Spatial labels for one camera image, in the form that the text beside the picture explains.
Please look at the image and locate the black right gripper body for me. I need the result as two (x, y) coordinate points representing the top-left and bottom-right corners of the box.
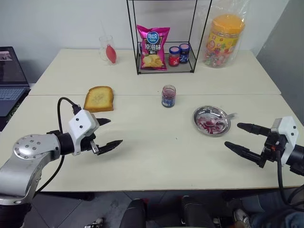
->
(258, 129), (289, 169)

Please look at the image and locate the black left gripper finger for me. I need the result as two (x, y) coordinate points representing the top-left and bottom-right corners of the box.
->
(96, 118), (112, 128)
(97, 139), (124, 156)

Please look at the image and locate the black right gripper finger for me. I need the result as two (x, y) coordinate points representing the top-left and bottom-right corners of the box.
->
(237, 122), (271, 137)
(224, 141), (263, 165)

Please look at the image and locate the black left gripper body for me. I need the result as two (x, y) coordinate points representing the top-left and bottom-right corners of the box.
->
(78, 114), (101, 156)

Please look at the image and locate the slice of toast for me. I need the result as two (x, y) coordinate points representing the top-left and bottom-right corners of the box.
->
(83, 85), (115, 113)

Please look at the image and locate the open glass jam jar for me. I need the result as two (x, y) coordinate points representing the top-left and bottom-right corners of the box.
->
(161, 84), (177, 108)

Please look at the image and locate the red label jam jar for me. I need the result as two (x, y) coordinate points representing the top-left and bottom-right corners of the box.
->
(169, 46), (181, 67)

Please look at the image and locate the blue label jam jar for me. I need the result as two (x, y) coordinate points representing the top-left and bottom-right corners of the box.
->
(179, 43), (191, 65)

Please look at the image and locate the metal spoon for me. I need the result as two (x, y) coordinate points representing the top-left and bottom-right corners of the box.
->
(205, 112), (238, 127)

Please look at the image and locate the round metal plate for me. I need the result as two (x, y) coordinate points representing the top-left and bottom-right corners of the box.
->
(192, 105), (232, 136)

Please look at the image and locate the white sneaker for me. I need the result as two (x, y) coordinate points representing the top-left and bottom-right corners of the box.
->
(233, 209), (251, 228)

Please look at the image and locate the red bulb in cup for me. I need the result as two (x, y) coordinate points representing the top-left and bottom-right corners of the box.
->
(105, 44), (119, 65)

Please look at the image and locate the blue jeans leg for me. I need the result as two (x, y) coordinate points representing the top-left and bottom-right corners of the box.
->
(250, 209), (304, 228)

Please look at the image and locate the dark rounded shape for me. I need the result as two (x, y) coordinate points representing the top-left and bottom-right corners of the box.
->
(120, 199), (146, 228)
(181, 195), (216, 228)

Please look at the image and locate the clear glass cup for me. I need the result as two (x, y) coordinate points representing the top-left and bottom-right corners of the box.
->
(98, 35), (120, 65)

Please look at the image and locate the pink potato chips bag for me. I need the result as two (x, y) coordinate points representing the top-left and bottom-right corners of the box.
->
(136, 24), (171, 71)

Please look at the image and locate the orange lid candy jar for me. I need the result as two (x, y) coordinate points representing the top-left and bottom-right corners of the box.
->
(204, 14), (246, 69)

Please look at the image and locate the grey laptop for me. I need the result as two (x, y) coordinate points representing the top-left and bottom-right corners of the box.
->
(0, 46), (32, 117)

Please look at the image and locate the clear plastic bag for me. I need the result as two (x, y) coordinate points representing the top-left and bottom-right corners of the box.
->
(202, 0), (249, 70)

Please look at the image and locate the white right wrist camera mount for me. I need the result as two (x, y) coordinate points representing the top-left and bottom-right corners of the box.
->
(270, 116), (299, 165)

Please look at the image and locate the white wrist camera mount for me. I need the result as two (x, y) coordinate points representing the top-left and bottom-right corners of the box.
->
(270, 116), (299, 165)
(68, 109), (101, 156)

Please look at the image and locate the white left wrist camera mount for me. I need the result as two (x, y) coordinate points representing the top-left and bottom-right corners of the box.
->
(68, 109), (101, 156)

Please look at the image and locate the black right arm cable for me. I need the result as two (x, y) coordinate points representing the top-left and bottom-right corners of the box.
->
(276, 142), (304, 214)

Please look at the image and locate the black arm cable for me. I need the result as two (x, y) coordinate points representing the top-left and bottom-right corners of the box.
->
(276, 142), (304, 214)
(35, 97), (82, 193)

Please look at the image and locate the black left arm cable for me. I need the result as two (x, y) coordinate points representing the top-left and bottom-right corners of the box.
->
(35, 97), (82, 193)

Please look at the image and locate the black wire rack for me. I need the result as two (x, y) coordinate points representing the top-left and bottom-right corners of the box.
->
(126, 0), (213, 76)

